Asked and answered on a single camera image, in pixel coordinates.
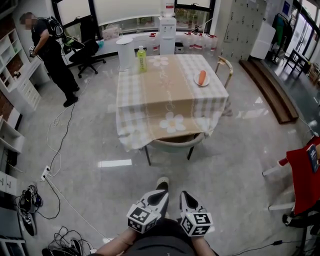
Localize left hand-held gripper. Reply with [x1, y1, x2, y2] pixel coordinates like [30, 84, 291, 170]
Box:
[126, 189, 170, 235]

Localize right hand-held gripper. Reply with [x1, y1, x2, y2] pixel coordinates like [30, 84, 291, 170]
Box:
[179, 191, 215, 237]

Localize grey armchair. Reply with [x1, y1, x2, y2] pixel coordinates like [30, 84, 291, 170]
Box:
[143, 132, 206, 167]

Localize person's left forearm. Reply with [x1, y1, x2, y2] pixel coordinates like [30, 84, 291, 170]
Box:
[96, 226, 141, 256]

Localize person's right forearm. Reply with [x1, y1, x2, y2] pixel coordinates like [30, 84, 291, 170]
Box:
[189, 233, 218, 256]

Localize table with checked tablecloth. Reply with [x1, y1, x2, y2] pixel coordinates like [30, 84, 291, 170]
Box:
[116, 54, 230, 153]

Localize light wooden chair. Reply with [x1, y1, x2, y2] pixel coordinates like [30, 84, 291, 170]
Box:
[215, 55, 235, 89]

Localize black office chair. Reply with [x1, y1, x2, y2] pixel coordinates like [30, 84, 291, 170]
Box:
[68, 15, 107, 79]

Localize person's grey shoe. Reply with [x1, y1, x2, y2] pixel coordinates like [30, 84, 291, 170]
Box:
[155, 176, 171, 194]

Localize person's dark trousers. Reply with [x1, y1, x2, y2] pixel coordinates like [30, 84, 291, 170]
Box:
[149, 217, 187, 237]

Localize person's grey sweater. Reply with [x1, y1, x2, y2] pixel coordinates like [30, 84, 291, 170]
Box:
[129, 233, 201, 256]

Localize white power strip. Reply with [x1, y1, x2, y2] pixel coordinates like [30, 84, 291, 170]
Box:
[40, 164, 52, 182]

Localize beige checkered floral tablecloth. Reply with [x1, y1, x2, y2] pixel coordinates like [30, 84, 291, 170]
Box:
[116, 54, 230, 153]

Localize white round plate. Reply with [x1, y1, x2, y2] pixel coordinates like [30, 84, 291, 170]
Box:
[193, 72, 211, 87]

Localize blue book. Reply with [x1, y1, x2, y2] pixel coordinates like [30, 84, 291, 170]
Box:
[305, 143, 320, 174]

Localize wooden step platform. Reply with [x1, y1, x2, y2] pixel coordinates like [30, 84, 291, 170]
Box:
[239, 59, 300, 125]

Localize yellow-green drink bottle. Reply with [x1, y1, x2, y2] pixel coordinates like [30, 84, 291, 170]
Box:
[136, 45, 149, 74]

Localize white cylindrical appliance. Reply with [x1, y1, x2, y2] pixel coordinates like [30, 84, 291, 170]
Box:
[115, 36, 138, 73]

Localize small white bin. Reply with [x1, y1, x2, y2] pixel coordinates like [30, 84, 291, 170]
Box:
[174, 41, 186, 55]

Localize low white shelf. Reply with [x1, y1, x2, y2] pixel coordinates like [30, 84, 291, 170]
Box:
[0, 114, 26, 196]

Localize row of clear water jugs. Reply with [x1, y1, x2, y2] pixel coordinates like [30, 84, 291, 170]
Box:
[149, 31, 219, 53]

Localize white water dispenser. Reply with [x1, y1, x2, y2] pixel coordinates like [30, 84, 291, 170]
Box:
[157, 0, 177, 56]

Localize pink gift bag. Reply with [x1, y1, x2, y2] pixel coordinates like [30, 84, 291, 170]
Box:
[102, 23, 121, 42]

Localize white cabinet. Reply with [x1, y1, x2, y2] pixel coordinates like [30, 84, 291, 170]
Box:
[249, 20, 277, 61]

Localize small black table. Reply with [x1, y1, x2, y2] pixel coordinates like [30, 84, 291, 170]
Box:
[283, 48, 312, 76]

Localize grey metal lockers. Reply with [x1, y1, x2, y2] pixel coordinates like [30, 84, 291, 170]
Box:
[219, 0, 267, 62]

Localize white shelf desk unit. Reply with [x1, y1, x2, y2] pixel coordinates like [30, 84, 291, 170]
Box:
[0, 26, 51, 116]

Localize large black-framed window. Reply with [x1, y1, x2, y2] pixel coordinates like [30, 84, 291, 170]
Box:
[51, 0, 216, 28]

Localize clothes rack with garments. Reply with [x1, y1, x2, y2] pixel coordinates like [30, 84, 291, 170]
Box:
[270, 13, 294, 63]

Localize white floor cable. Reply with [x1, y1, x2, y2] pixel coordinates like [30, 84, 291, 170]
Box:
[44, 177, 114, 243]

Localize tangled black cable pile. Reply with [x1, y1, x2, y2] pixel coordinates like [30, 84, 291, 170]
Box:
[41, 225, 98, 256]

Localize black floor cable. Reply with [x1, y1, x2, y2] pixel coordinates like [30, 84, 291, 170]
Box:
[47, 102, 76, 176]

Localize black device with cables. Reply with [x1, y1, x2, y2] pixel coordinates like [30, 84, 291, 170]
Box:
[14, 183, 44, 237]

